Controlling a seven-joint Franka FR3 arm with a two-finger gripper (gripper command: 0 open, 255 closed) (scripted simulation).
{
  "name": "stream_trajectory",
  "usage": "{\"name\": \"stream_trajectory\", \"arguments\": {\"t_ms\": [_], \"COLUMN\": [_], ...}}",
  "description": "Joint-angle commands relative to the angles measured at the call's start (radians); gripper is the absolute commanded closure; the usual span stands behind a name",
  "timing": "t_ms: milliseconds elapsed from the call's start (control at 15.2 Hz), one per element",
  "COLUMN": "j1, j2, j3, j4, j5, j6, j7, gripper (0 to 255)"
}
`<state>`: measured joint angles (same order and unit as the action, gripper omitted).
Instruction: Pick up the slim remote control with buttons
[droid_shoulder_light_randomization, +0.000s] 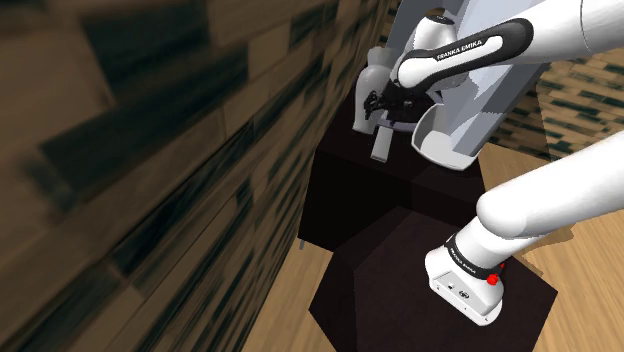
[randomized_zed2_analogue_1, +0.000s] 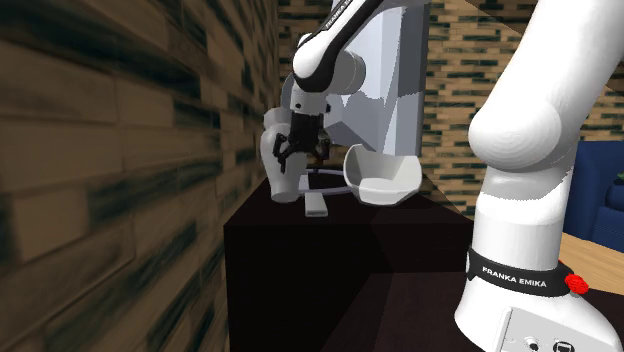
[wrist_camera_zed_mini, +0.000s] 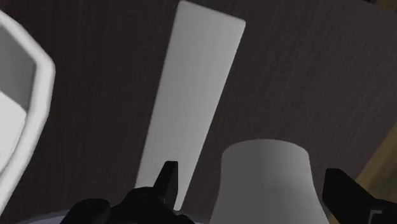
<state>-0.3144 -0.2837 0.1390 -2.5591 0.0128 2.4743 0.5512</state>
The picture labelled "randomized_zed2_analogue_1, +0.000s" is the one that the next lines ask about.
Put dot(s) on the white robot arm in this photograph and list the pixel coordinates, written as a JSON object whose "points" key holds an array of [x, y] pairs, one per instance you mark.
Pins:
{"points": [[521, 146]]}

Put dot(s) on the white vase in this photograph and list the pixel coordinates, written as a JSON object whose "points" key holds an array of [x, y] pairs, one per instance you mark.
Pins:
{"points": [[273, 166]]}

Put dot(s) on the white angular bowl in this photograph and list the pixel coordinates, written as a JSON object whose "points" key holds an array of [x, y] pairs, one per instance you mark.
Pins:
{"points": [[380, 187]]}

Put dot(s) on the blue sofa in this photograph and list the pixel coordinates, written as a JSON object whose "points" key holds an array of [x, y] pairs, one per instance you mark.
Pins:
{"points": [[590, 195]]}

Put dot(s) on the white remote control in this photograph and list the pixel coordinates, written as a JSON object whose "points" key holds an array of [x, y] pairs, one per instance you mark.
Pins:
{"points": [[315, 204]]}

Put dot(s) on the dark plate with pale rim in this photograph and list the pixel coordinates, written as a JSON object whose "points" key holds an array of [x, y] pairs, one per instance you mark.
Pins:
{"points": [[327, 183]]}

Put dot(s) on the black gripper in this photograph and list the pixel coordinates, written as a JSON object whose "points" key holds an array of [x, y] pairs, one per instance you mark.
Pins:
{"points": [[306, 131]]}

